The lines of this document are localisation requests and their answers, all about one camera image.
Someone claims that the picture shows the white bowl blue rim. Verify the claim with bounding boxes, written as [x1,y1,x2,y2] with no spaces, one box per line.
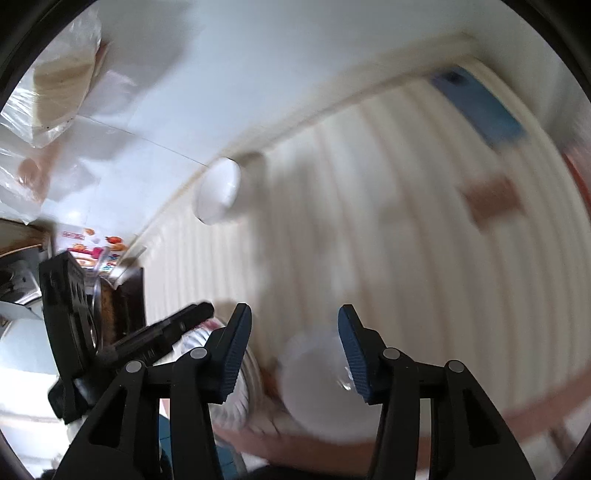
[193,157,242,226]

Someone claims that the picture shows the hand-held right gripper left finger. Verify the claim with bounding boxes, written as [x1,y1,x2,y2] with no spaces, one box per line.
[53,302,253,480]

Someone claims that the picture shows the clear bag orange contents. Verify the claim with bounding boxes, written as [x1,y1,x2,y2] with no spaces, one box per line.
[0,138,95,224]

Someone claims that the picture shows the brown square coaster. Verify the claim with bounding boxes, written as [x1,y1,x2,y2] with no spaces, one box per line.
[462,178,525,228]

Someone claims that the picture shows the striped cat print cloth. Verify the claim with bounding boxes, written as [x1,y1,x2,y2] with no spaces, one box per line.
[134,39,591,462]

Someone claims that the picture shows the blue phone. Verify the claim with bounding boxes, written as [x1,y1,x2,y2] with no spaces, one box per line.
[429,68,527,151]

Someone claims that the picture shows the white bowl red flowers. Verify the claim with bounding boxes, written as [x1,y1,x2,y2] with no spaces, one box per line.
[277,332,384,444]

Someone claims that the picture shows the clear bag pale block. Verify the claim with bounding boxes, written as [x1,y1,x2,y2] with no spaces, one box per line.
[2,9,106,148]

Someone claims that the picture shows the blue striped plate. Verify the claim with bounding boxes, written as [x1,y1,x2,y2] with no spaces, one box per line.
[210,342,271,432]

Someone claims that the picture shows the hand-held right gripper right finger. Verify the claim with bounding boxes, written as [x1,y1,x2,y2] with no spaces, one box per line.
[337,305,539,480]

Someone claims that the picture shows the pink floral white plate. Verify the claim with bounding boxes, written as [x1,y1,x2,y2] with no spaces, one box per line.
[178,319,220,356]

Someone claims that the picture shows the colourful printed packet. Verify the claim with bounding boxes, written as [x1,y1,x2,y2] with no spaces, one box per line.
[58,225,131,278]

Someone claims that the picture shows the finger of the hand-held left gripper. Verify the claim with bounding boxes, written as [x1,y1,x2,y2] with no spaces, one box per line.
[97,302,216,367]

